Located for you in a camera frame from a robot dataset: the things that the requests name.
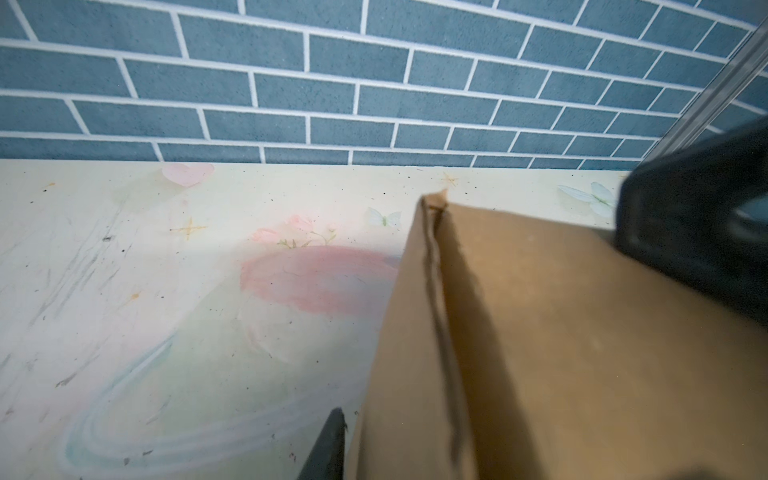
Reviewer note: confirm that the brown cardboard paper box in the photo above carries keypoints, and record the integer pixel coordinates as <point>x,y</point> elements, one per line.
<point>520,348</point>

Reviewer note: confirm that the aluminium right corner post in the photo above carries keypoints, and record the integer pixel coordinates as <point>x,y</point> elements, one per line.
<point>748,62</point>

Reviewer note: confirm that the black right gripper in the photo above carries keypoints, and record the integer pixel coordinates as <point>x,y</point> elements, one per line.
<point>699,215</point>

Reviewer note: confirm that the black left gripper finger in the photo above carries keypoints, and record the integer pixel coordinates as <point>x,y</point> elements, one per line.
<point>326,458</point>

